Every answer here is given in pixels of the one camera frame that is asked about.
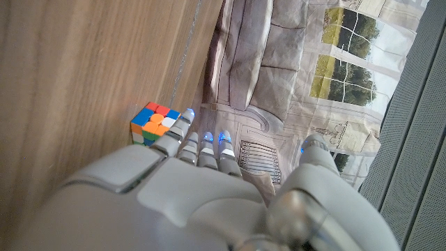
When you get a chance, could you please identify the printed sofa room backdrop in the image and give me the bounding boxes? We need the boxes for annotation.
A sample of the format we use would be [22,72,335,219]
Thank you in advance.
[194,0,431,192]

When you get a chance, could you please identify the colourful puzzle cube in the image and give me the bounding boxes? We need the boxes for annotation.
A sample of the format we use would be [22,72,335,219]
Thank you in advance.
[130,101,182,147]

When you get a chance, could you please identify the grey perforated acoustic panel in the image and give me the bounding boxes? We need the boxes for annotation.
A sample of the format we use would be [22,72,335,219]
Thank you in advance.
[358,0,446,251]

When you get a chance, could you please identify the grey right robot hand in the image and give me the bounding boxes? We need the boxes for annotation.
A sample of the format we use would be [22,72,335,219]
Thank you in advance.
[0,107,401,251]

